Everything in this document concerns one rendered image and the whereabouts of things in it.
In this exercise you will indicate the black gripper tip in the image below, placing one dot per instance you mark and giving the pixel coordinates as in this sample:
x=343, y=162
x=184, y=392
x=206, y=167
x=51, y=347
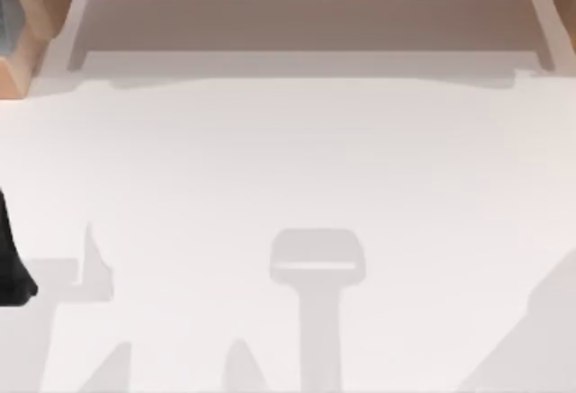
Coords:
x=12, y=271

